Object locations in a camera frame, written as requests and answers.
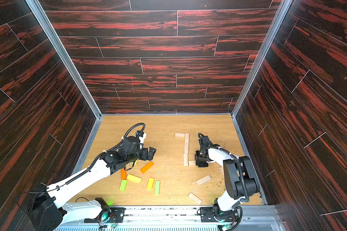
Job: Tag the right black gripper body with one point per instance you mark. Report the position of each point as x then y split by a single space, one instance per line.
201 159

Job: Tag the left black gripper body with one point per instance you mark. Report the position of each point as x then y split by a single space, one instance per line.
139 154

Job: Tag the natural wood block short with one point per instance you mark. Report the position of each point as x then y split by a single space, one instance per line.
192 163

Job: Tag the natural wood block long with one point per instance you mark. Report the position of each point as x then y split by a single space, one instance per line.
186 146

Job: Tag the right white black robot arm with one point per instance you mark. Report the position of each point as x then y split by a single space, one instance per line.
240 180

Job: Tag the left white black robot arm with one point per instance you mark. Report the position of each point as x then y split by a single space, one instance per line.
48 206

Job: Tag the natural wood block angled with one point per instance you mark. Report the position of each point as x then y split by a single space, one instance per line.
203 180

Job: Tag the orange block centre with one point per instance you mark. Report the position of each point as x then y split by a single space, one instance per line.
146 167

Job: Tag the dark orange block left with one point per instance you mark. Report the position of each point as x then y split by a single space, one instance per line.
123 174

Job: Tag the yellow block lying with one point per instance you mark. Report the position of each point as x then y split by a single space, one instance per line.
133 178

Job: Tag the light green block left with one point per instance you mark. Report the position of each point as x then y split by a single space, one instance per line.
123 185

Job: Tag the light green block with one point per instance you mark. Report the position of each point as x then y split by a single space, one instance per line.
157 188
123 185

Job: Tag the yellow block small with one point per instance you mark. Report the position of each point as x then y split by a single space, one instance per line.
150 183

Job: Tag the natural wood block bottom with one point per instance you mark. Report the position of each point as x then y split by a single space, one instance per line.
195 198

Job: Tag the light green block right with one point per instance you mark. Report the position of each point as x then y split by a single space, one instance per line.
157 188

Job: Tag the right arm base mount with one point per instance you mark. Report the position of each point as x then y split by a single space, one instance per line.
214 214

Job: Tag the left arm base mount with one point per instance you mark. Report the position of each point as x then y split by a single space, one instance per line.
108 215

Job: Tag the front aluminium rail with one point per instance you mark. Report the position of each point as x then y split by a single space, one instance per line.
179 218

